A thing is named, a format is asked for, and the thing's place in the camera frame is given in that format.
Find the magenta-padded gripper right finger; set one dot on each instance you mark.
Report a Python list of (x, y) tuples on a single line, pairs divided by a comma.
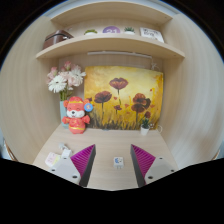
[(144, 161)]

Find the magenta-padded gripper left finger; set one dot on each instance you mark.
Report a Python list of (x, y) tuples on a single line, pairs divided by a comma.
[(83, 161)]

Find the white charger with blue picture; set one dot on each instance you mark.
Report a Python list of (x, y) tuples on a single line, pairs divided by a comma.
[(118, 162)]

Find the white adapter block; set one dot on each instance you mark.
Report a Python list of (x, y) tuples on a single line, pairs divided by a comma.
[(66, 153)]

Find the white power plug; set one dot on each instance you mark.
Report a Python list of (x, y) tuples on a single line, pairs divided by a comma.
[(62, 146)]

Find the small potted plant white pot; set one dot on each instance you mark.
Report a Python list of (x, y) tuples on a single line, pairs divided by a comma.
[(144, 130)]

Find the pastel multicolour power strip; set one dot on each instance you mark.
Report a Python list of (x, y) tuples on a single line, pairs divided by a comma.
[(51, 159)]

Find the red plush mouse toy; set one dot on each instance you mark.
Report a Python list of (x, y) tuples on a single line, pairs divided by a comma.
[(77, 120)]

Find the pale teal vase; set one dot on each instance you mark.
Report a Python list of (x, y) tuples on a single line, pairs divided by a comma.
[(63, 113)]

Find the yellow poppy flower painting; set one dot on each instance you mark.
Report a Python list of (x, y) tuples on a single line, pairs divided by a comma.
[(123, 96)]

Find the pink and white flower bouquet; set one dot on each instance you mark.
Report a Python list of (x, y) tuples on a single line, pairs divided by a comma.
[(65, 80)]

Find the white light bar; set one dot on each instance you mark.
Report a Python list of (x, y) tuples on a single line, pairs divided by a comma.
[(120, 53)]

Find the wooden shelf unit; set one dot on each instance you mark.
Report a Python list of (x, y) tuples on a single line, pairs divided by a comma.
[(110, 44)]

